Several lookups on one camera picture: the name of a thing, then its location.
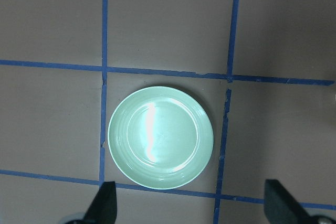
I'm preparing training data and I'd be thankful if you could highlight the green plate far side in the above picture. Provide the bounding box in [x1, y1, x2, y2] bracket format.
[107, 86, 214, 190]

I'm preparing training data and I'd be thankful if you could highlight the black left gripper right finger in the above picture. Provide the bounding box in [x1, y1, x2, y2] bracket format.
[264, 179, 310, 224]

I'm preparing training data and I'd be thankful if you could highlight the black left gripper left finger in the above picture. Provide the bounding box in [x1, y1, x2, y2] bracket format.
[83, 182, 117, 224]

